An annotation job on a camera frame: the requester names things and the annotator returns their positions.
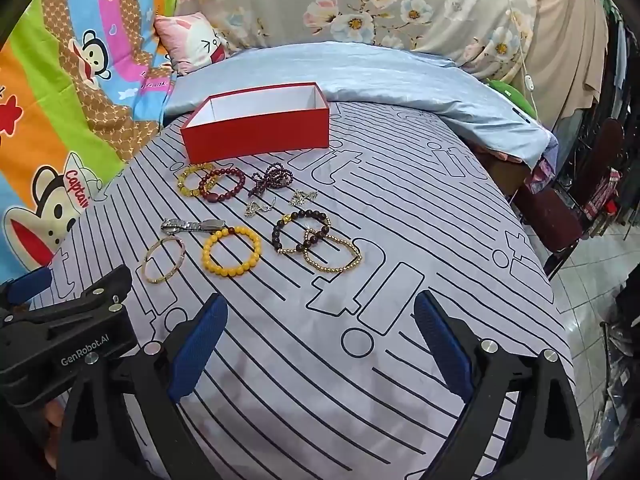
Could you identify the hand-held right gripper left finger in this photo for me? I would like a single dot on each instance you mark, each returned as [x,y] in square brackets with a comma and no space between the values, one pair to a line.
[197,350]

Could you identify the beige curtain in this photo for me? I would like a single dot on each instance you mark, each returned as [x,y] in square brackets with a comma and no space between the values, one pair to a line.
[565,35]

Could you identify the hanging clothes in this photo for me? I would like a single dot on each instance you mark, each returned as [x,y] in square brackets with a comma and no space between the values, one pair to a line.
[622,85]

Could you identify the grey striped bedsheet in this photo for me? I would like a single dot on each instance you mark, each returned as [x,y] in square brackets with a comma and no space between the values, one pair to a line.
[400,210]

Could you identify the person's left hand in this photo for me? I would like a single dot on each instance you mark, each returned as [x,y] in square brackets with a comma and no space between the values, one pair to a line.
[52,430]

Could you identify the green plastic object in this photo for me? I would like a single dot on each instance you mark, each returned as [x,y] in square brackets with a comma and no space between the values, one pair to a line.
[512,95]

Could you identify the thin gold bangle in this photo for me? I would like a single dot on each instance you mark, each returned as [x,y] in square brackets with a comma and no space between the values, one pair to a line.
[146,262]

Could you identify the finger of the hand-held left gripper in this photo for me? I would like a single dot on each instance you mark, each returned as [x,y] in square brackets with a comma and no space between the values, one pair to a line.
[30,282]
[102,287]

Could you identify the silver flower earring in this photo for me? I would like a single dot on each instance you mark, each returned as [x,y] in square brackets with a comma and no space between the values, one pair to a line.
[301,197]

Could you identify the red cardboard box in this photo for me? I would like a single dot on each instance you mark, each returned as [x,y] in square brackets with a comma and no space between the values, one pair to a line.
[250,135]

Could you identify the colourful monkey printed blanket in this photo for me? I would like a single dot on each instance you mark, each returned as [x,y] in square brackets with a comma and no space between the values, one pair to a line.
[75,110]

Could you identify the dark red chair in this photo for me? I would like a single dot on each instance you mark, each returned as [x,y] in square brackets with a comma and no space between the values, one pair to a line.
[555,220]

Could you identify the pink cartoon pillow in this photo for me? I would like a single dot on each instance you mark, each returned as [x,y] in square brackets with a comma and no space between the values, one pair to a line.
[190,45]

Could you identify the silver triangle earring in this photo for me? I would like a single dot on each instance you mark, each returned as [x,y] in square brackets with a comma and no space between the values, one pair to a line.
[255,207]

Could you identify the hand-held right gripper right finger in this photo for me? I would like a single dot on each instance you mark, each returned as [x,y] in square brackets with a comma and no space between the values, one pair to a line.
[445,345]

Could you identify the light blue satin blanket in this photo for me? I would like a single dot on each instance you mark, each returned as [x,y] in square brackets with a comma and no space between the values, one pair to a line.
[375,75]

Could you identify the grey floral cloth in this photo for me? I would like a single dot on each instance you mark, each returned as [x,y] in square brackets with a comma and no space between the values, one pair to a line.
[400,0]

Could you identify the silver metal watch band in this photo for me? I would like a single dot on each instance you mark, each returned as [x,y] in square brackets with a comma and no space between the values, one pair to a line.
[212,225]

